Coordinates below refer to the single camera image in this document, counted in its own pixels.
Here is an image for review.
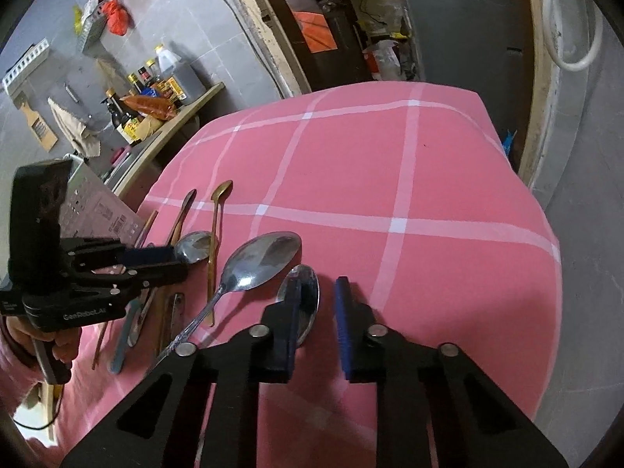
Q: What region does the wooden cutting board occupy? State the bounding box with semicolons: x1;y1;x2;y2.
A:
14;92;59;152

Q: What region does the grey wire basket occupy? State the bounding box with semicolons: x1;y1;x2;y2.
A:
78;7;109;52

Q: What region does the person's left forearm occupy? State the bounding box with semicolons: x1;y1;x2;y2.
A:
0;336;42;415

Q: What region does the white wall rack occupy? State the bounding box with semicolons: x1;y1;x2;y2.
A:
2;38;52;89

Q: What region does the orange paper sheet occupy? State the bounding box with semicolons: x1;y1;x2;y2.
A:
292;10;338;53

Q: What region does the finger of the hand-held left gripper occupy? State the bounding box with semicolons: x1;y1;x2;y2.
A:
73;262;188;298
66;239;175;271

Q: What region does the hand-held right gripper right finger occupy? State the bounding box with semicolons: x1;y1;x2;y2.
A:
334;276;571;468

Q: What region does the large plastic oil jug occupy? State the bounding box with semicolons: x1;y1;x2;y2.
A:
155;45;208;103

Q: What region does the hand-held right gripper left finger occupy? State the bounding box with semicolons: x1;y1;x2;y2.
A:
58;275;304;468

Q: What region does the medium metal spoon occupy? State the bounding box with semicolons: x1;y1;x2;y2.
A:
127;230;218;348

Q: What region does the small metal spoon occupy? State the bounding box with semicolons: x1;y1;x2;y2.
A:
275;264;321;347

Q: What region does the white printed cardboard box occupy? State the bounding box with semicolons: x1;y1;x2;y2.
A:
61;161;147;249

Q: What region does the gold long-handled spoon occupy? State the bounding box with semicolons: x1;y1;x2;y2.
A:
207;180;234;326

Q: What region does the orange snack bag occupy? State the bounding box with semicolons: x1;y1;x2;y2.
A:
119;94;180;120

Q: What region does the white hose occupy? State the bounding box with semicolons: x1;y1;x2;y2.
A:
541;0;605;71

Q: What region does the dark brown handled utensil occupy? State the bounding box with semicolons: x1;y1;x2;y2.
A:
165;188;198;247

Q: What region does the pink plaid tablecloth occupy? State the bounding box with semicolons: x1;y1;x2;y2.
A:
58;80;562;468

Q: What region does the red plastic bag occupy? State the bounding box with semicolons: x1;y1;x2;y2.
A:
102;0;133;36

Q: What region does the dark sauce bottle yellow label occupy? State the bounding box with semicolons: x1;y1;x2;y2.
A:
105;89;143;146

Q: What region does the large ornate-handled metal spoon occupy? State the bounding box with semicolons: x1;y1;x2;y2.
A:
145;231;303;378

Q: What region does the light blue handled utensil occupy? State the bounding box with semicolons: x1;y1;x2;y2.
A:
108;300;142;375

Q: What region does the white plastic bag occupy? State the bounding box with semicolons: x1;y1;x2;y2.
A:
365;39;415;81

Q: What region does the dark wooden door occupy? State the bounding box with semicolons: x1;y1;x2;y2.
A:
266;0;371;93

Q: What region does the person's left hand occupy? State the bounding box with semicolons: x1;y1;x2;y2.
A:
0;319;83;369

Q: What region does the beige rag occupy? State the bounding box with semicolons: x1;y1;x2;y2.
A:
47;97;101;157

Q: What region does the yellow labelled jar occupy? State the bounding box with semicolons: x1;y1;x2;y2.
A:
156;77;186;108

